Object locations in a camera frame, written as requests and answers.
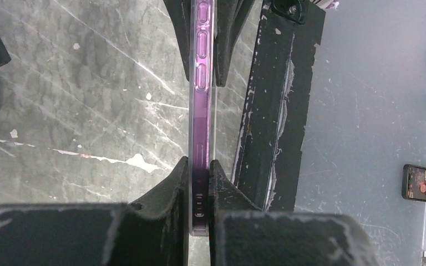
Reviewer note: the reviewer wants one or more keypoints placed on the small device with lit screen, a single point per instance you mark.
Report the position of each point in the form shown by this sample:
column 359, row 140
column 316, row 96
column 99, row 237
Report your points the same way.
column 414, row 183

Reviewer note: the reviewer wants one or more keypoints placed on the black phone without case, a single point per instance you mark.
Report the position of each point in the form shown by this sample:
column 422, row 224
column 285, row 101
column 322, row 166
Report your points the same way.
column 200, row 84

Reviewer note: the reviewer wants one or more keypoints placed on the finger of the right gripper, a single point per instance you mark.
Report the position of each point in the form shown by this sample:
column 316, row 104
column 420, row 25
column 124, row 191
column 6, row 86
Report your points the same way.
column 180, row 16
column 231, row 16

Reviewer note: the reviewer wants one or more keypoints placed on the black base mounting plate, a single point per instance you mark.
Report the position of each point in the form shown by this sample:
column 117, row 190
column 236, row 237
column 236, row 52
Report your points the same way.
column 266, row 166

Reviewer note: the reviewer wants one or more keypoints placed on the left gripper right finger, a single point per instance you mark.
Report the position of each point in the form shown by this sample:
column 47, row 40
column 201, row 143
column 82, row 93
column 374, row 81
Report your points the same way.
column 243, row 234

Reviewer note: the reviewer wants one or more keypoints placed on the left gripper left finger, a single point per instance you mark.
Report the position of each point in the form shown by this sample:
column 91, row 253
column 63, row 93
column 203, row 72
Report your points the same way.
column 149, row 231

